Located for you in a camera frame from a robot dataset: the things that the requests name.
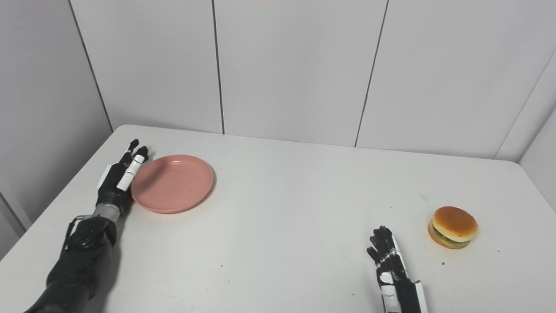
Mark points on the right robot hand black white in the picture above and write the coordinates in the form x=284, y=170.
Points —
x=397, y=278

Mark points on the toy hamburger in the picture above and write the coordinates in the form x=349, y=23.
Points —
x=454, y=224

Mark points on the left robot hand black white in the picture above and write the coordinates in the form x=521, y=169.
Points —
x=110, y=184

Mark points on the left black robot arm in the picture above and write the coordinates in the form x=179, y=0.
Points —
x=80, y=265

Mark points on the pink round plate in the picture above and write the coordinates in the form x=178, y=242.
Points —
x=171, y=182

